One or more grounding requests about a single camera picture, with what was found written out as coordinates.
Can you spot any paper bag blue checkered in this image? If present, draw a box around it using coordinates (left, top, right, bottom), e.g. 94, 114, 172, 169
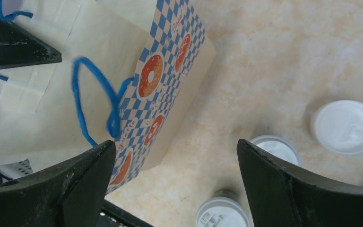
0, 0, 216, 193

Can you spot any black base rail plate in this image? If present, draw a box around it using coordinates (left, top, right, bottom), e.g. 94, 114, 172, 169
96, 200, 153, 227

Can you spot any white plastic basket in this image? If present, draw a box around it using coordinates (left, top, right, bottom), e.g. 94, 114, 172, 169
0, 159, 33, 184

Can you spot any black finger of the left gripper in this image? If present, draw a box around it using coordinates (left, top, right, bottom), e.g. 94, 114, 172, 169
0, 0, 62, 70

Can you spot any white cup lid stack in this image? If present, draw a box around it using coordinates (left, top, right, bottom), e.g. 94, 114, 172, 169
310, 100, 363, 156

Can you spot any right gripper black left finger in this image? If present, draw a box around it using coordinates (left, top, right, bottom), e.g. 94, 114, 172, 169
0, 140, 116, 227

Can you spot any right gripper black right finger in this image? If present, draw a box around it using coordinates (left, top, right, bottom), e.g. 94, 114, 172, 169
236, 139, 363, 227

